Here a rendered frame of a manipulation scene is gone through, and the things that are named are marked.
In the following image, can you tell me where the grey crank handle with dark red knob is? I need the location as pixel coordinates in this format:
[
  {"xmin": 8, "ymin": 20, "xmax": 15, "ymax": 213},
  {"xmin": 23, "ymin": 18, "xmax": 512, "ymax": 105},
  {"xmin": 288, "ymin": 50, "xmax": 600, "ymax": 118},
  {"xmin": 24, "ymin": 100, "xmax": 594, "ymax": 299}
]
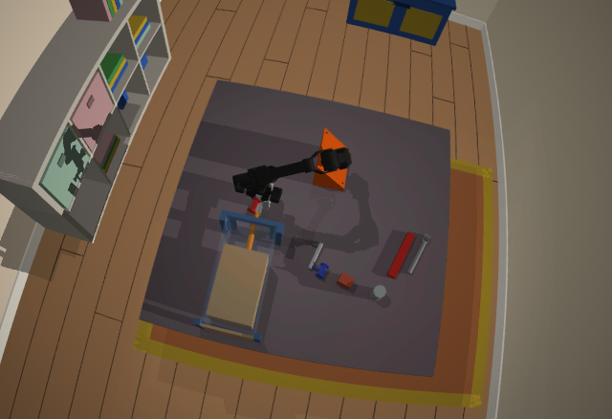
[{"xmin": 247, "ymin": 194, "xmax": 261, "ymax": 214}]

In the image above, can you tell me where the light grey cylinder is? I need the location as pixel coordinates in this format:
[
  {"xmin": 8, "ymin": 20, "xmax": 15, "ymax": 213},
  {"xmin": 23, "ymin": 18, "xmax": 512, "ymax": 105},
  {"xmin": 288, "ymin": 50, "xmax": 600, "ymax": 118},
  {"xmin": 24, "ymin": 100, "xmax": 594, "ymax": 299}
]
[{"xmin": 370, "ymin": 285, "xmax": 386, "ymax": 301}]

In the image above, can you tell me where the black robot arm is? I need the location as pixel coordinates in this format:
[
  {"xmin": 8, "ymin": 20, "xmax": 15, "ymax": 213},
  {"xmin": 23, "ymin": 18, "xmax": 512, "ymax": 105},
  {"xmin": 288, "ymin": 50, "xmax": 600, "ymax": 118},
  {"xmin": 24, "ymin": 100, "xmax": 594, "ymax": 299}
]
[{"xmin": 232, "ymin": 146, "xmax": 352, "ymax": 190}]

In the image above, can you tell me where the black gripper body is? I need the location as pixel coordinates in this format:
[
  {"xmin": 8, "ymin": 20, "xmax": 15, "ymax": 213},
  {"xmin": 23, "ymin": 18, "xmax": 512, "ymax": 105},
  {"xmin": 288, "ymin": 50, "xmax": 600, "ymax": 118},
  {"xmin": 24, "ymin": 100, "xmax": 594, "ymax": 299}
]
[{"xmin": 236, "ymin": 187, "xmax": 282, "ymax": 204}]

